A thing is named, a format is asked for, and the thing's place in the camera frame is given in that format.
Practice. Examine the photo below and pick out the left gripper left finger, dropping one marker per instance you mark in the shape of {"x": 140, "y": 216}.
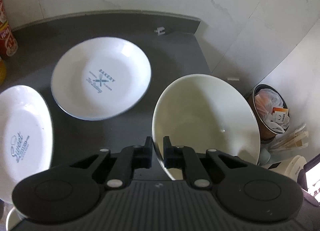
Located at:
{"x": 116, "y": 170}

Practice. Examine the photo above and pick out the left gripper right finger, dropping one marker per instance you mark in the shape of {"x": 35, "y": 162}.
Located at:
{"x": 200, "y": 169}

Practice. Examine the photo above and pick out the white plastic clip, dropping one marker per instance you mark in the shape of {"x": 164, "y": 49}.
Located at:
{"x": 160, "y": 31}

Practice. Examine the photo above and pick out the white bakery plate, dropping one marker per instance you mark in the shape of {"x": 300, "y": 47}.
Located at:
{"x": 100, "y": 78}

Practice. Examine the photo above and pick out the orange juice bottle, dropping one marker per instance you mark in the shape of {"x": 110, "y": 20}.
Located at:
{"x": 3, "y": 71}

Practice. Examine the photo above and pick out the brown trash bin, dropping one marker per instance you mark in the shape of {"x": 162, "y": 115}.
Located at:
{"x": 270, "y": 110}

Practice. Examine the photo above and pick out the white ceramic bowl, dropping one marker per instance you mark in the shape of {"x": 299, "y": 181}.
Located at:
{"x": 203, "y": 112}

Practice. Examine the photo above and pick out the red cola can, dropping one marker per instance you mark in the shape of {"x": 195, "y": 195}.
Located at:
{"x": 8, "y": 42}

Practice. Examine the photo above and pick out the white sweet plate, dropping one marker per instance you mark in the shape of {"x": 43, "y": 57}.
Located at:
{"x": 26, "y": 137}

